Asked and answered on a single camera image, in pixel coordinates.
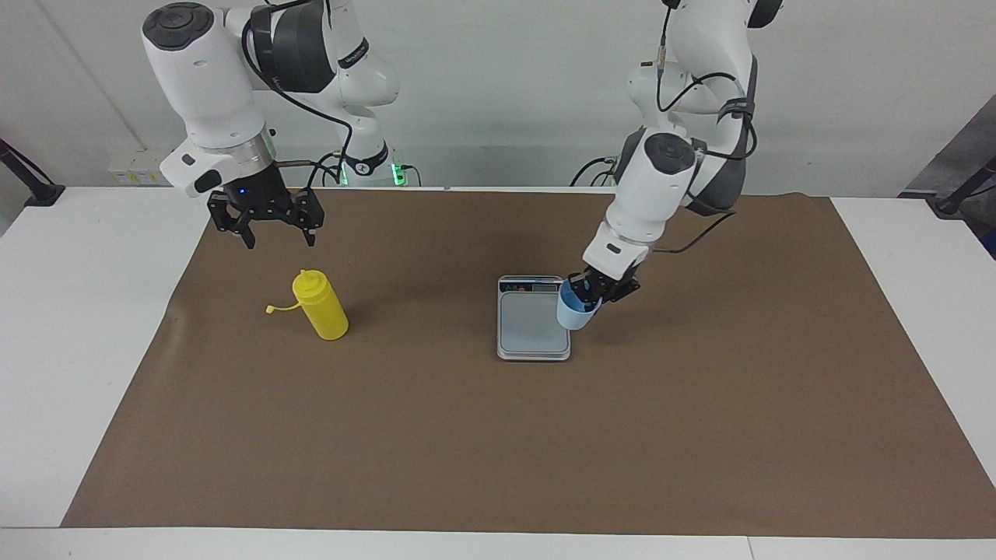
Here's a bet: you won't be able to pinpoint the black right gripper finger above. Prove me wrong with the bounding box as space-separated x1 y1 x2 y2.
289 189 325 247
207 193 256 250

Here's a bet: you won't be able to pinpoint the light blue plastic cup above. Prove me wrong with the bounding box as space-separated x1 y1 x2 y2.
556 283 604 331

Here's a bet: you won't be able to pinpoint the yellow squeeze bottle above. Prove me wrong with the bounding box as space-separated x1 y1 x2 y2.
266 269 349 341

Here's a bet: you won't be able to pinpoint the silver digital kitchen scale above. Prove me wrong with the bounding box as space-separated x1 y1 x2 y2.
496 275 571 362

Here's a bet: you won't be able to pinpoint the white socket box yellow labels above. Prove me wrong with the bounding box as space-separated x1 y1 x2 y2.
109 148 178 186

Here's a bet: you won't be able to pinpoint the brown paper mat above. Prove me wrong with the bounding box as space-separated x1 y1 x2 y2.
61 187 996 539

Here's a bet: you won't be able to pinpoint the black clamp stand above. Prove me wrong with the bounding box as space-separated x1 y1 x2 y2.
0 138 65 207
926 156 996 217

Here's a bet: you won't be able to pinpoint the dark grey panel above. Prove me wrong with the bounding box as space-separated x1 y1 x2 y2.
899 93 996 197

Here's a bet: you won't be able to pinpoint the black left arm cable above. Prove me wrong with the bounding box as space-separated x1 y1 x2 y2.
652 0 759 254

